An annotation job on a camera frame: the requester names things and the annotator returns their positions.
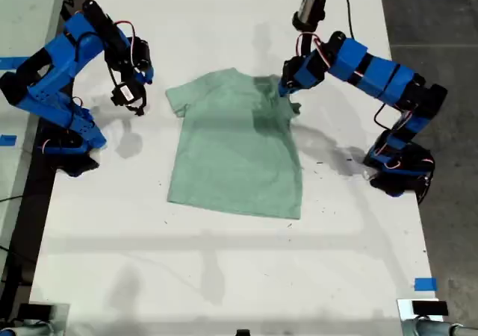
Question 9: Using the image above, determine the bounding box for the pale green T-shirt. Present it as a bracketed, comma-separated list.
[165, 66, 303, 220]

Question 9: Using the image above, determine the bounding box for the black stand leg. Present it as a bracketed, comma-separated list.
[59, 0, 85, 23]

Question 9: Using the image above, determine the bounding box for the pale side table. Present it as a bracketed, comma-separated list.
[0, 0, 69, 251]

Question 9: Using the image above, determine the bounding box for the long blue tape strip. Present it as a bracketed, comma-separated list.
[0, 56, 31, 70]

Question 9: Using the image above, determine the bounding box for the square blue tape piece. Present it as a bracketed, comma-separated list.
[414, 277, 438, 292]

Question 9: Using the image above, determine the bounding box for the small black box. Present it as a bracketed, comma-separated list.
[412, 300, 449, 317]

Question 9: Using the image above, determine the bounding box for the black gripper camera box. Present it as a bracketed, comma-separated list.
[291, 0, 329, 31]
[110, 81, 147, 117]

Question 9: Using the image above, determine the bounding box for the black camera cable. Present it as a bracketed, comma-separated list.
[317, 0, 356, 40]
[106, 60, 118, 90]

